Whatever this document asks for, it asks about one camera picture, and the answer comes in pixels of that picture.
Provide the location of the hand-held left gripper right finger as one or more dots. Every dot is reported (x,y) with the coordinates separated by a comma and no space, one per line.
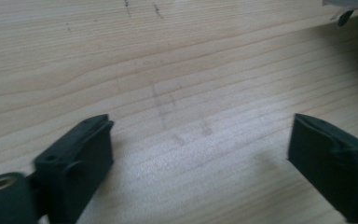
(335,168)

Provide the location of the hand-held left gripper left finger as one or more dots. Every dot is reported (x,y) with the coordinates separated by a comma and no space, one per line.
(74,161)

